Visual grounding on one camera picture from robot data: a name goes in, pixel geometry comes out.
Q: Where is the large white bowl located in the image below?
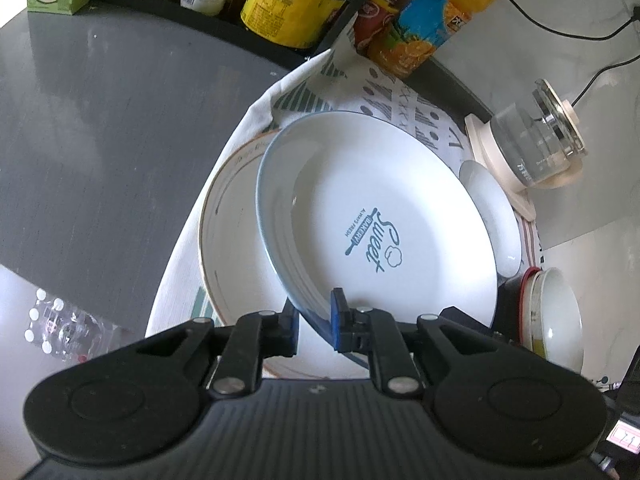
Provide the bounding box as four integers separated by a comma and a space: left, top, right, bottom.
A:
537, 266, 585, 372

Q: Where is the white plate blue print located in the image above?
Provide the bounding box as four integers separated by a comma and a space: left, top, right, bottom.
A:
256, 111, 499, 368

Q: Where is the glass electric kettle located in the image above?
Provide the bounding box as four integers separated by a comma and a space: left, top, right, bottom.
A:
490, 78, 587, 188
464, 112, 586, 221

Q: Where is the white plate grey floral print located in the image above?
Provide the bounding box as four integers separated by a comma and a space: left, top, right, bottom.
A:
459, 160, 522, 278

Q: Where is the red and black bowl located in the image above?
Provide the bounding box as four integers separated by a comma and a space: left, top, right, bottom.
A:
500, 266, 546, 356

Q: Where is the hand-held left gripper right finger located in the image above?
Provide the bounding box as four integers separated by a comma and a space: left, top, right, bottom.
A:
330, 287, 506, 397

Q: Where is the black kettle power cable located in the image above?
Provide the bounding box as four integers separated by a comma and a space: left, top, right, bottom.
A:
570, 52, 640, 108

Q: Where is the white plate brown rim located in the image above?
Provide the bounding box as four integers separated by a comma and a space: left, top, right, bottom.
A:
199, 130, 373, 380

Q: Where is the black metal kitchen rack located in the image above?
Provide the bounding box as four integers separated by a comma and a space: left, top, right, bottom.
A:
90, 0, 396, 73

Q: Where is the orange juice bottle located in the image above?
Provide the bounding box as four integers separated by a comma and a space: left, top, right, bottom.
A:
367, 0, 501, 80

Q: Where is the white bowl yellow pattern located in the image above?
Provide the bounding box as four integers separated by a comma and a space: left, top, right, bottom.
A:
527, 270, 551, 358

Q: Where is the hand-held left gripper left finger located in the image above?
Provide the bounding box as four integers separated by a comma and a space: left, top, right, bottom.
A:
130, 300, 301, 400

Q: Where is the pack of plastic water bottles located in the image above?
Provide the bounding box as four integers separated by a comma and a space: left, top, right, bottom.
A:
22, 287, 131, 363

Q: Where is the patterned fringed tablecloth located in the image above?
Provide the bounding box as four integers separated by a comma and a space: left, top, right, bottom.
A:
145, 47, 546, 341

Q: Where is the dark bottle yellow label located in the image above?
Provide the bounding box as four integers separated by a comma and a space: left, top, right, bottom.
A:
240, 0, 351, 52

